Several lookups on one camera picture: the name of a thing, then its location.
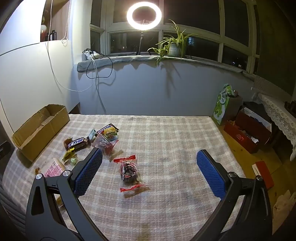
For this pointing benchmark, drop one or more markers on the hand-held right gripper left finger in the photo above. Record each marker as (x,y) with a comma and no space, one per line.
(89,171)

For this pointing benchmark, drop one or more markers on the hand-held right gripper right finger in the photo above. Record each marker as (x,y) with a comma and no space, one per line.
(211,173)

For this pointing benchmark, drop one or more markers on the small green candy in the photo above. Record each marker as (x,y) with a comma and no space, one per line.
(73,161)

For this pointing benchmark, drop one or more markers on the yellow green snack packet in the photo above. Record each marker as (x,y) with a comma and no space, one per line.
(69,153)

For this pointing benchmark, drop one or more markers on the red transparent snack packet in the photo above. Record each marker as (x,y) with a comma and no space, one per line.
(104,145)

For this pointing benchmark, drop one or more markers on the chocolate bar with blue label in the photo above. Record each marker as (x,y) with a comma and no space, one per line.
(77,143)

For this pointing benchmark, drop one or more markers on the dark candy with red twists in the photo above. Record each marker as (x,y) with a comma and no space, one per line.
(67,141)

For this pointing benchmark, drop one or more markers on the pink snack packet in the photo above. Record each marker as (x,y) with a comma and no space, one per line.
(52,170)

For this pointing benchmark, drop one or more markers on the red clear packet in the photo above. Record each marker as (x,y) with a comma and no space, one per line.
(128,172)

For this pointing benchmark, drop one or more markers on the orange triangular snack packet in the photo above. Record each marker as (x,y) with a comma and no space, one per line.
(112,136)

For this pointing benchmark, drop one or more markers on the brown cardboard box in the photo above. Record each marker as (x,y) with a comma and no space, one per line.
(34,136)

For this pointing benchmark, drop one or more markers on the light green candy packet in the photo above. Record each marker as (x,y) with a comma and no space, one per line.
(92,134)

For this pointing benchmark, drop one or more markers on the brown chocolate bar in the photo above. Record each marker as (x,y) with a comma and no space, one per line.
(104,128)

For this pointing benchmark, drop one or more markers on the red storage box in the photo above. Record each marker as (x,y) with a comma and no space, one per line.
(240,139)

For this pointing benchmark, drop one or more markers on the flat red box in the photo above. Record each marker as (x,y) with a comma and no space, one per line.
(263,172)

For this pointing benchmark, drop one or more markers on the plaid tablecloth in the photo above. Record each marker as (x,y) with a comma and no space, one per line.
(166,143)

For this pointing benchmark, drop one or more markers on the green paper bag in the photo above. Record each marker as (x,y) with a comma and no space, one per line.
(219,111)

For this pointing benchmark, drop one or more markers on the beige plastic bag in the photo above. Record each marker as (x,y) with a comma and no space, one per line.
(283,206)

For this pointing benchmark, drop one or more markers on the white lace cloth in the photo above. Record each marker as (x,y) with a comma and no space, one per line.
(277,111)

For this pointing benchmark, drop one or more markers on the grey windowsill cloth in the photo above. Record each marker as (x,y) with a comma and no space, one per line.
(101,63)

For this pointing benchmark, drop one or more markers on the white power strip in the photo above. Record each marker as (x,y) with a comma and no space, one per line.
(92,55)

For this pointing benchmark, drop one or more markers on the potted spider plant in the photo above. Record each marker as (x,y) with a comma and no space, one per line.
(174,48)

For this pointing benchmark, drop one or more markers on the black light stand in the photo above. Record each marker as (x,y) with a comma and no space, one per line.
(141,41)

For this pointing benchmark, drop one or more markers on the red and white vase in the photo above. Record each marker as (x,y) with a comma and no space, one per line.
(43,30)

